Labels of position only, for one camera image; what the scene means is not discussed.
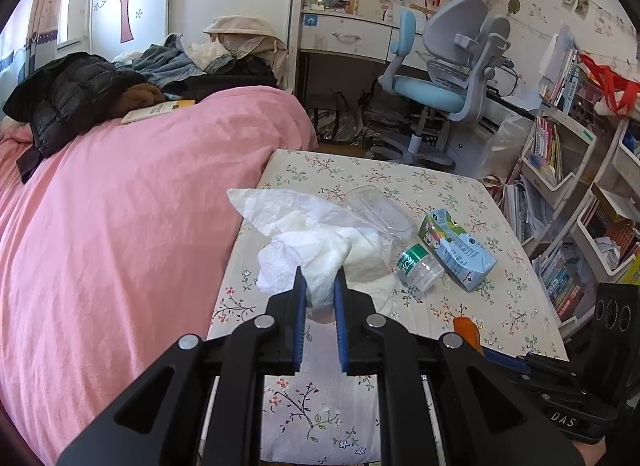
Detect pink whale print curtain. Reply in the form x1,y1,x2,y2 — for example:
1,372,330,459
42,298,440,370
0,0,71,91

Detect blue denim clothes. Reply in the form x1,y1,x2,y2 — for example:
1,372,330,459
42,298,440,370
114,33,236,89

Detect yellow white book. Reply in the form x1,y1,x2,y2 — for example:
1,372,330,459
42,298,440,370
121,100,197,125

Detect white cloth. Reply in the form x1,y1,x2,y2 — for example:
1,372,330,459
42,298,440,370
187,40,228,69

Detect brown garment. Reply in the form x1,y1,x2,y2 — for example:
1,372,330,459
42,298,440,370
112,83,166,117

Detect white desk with shelves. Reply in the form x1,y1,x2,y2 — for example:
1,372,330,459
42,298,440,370
295,0,516,66

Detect beige pillow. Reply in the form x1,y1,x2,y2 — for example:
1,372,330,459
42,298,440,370
202,16,291,89

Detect clear plastic bag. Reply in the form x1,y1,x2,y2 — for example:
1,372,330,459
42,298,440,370
480,113,533,181

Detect row of upright books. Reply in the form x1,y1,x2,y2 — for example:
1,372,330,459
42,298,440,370
540,23,588,111

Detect black down jacket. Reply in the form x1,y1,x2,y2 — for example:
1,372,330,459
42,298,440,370
2,52,146,184

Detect white book rack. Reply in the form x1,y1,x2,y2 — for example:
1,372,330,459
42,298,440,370
517,50,640,337

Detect light blue milk carton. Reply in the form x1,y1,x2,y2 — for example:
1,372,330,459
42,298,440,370
417,208,498,293

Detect person's right forearm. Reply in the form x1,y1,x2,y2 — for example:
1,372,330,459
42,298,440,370
572,438,608,466

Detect clear plastic container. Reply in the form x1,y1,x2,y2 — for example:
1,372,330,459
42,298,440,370
345,185,418,247

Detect small clear bottle green label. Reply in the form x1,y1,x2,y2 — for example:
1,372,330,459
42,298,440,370
396,243,446,293

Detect white plastic bag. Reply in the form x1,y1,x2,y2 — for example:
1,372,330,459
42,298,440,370
227,188,398,317

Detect black garment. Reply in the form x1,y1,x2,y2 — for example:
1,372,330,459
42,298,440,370
162,58,278,101

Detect blue grey desk chair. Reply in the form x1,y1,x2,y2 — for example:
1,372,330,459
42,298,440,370
365,0,513,169

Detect silver foil bag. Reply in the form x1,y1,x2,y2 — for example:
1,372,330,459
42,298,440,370
310,108,363,144

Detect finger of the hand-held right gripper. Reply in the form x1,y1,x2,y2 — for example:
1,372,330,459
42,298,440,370
480,343,576,387

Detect floral tablecloth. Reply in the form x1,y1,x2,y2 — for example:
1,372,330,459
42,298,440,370
207,148,571,466

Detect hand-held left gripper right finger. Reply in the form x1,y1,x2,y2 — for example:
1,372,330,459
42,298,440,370
334,268,586,466

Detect orange peel piece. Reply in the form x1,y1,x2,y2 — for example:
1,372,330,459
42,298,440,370
452,316,485,356

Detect stack of books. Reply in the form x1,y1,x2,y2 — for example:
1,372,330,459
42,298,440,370
537,241,598,324

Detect pink bed blanket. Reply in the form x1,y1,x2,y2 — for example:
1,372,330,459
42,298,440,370
0,86,318,466

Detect red cloth bag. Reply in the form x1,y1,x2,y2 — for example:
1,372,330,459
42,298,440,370
580,53,640,119

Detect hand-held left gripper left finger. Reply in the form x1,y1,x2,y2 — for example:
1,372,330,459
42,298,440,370
57,266,308,466

